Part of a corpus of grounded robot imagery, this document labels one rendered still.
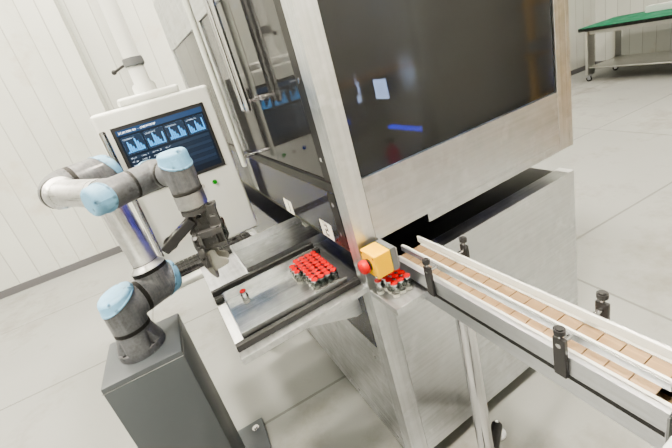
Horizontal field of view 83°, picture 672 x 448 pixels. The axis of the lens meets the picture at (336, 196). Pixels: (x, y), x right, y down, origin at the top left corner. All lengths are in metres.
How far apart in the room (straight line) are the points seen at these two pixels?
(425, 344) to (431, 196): 0.52
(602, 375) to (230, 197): 1.63
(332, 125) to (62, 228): 4.47
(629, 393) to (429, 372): 0.80
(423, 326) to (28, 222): 4.55
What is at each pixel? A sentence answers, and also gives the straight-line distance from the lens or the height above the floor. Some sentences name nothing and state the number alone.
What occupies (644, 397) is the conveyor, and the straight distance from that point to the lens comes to 0.84.
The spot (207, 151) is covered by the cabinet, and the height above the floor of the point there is 1.26.
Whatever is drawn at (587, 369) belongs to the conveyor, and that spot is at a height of 0.93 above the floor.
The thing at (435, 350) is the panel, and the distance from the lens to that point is 1.48.
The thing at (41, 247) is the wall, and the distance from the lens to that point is 5.31.
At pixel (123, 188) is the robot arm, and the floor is 1.38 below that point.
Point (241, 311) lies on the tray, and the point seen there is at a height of 0.88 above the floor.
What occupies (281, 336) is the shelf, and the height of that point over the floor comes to 0.88.
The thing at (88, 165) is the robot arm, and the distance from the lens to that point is 1.42.
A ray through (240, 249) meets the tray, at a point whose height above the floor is 0.88.
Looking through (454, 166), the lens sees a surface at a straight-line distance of 1.26.
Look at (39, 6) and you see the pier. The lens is 4.76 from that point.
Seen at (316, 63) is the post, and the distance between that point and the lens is 0.97.
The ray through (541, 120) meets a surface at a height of 1.14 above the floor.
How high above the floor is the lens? 1.56
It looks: 21 degrees down
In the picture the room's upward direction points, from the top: 16 degrees counter-clockwise
